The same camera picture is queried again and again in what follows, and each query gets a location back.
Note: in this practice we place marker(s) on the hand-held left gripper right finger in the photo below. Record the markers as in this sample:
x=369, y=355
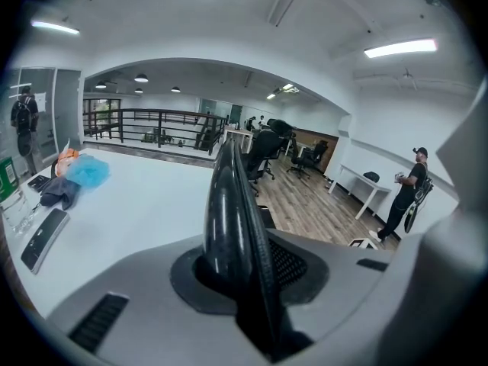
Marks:
x=267, y=280

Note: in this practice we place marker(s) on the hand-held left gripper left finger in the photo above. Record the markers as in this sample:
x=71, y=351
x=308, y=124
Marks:
x=223, y=219

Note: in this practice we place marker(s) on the white desk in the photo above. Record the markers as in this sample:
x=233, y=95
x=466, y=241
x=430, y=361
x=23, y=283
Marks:
x=362, y=189
x=238, y=132

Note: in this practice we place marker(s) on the white low stool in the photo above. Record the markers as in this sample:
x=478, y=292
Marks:
x=362, y=243

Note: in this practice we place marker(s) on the dark metal railing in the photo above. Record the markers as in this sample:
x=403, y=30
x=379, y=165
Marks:
x=152, y=128

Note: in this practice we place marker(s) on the blue plastic bag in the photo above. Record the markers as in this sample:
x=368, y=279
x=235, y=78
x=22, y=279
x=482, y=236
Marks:
x=88, y=172

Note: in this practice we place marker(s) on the recessed ceiling light panel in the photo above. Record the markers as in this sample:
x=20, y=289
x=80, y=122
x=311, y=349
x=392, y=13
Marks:
x=283, y=90

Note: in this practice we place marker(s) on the black bag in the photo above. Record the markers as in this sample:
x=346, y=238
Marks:
x=370, y=175

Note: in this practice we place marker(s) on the dark grey cloth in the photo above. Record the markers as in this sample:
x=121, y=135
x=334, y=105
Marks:
x=58, y=196

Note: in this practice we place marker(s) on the orange and white bag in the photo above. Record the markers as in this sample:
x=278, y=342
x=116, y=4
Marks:
x=67, y=157

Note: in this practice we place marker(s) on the dark smartphone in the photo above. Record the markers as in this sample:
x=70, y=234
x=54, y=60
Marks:
x=43, y=239

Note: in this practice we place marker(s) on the small black box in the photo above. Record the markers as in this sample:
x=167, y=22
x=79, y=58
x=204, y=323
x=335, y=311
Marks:
x=38, y=182

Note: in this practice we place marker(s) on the glass partition door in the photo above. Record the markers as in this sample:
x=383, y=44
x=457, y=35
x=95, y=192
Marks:
x=49, y=109

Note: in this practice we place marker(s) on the long ceiling light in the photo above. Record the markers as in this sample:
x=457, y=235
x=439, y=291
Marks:
x=400, y=48
x=55, y=27

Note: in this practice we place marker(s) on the wooden wall panel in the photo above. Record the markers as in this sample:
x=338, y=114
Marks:
x=316, y=137

